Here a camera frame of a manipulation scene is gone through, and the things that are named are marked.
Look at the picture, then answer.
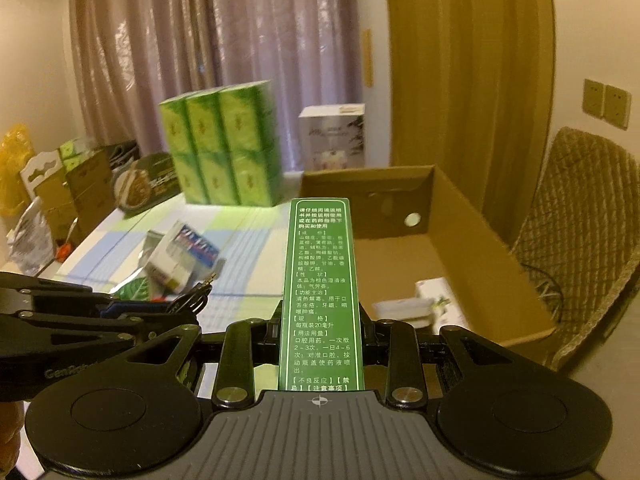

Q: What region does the silver green leaf pouch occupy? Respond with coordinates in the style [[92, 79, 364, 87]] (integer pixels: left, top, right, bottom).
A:
[[112, 228, 166, 302]]

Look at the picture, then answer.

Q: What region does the white mecobalamin tablet box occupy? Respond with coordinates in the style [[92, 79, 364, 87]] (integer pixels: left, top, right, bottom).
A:
[[143, 231, 195, 294]]

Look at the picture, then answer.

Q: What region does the large cardboard box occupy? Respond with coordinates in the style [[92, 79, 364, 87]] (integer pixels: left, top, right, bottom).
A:
[[300, 166, 555, 362]]

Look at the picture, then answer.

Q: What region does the brown cardboard boxes stack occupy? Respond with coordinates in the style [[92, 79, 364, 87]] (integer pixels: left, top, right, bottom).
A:
[[21, 138, 140, 246]]

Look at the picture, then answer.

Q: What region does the oval instant meal box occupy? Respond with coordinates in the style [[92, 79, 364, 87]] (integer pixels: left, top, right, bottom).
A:
[[112, 153, 181, 216]]

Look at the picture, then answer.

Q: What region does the double wall socket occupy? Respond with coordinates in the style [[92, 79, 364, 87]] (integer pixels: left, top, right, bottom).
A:
[[582, 79, 632, 130]]

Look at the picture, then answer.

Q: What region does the clear blue-label plastic case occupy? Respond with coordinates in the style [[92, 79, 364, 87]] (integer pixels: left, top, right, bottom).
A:
[[167, 222, 219, 278]]

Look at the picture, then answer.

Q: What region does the wooden door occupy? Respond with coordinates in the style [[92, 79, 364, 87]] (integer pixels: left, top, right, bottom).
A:
[[387, 0, 555, 243]]

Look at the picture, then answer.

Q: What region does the yellow plastic bag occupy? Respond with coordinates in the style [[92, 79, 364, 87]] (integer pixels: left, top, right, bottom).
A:
[[0, 124, 35, 217]]

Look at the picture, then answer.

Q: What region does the quilted chair cushion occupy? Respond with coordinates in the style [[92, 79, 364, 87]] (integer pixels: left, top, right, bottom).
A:
[[512, 127, 639, 370]]

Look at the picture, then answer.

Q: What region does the person's left hand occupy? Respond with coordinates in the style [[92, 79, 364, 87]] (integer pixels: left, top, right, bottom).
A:
[[0, 401, 25, 479]]

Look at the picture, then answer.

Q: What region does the white narrow medicine box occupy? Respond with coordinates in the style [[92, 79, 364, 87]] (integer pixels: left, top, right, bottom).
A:
[[416, 278, 470, 334]]

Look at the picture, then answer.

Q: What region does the crumpled silver foil bag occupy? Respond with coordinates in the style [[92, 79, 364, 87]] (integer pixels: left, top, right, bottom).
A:
[[6, 197, 54, 276]]

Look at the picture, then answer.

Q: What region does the white square night light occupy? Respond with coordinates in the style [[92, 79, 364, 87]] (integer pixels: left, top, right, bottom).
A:
[[372, 297, 434, 328]]

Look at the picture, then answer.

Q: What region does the green medicine box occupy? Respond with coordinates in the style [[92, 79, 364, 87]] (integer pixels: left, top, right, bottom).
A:
[[278, 198, 364, 392]]

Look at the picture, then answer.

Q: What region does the pink curtain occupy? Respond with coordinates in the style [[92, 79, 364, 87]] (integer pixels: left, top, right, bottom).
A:
[[70, 0, 361, 170]]

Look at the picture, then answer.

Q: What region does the white humidifier box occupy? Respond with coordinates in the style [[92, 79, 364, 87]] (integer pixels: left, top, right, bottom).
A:
[[298, 103, 366, 171]]

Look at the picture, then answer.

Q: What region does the green tissue pack bundle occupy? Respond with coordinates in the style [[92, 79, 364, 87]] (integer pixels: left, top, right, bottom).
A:
[[158, 80, 282, 207]]

